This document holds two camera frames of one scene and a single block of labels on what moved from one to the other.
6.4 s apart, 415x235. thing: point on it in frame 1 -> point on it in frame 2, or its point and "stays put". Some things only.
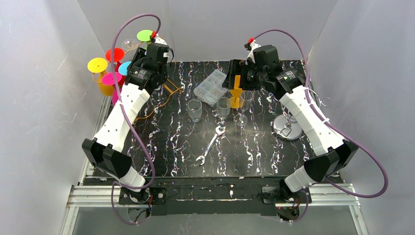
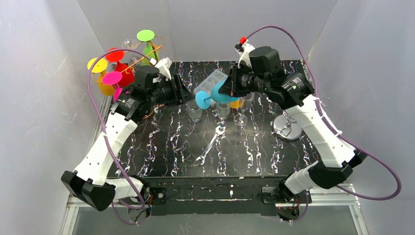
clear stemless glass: (223, 107) stays put
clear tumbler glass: (195, 107) stays put
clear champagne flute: (246, 97) stays put
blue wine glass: (123, 68) -> (203, 98)
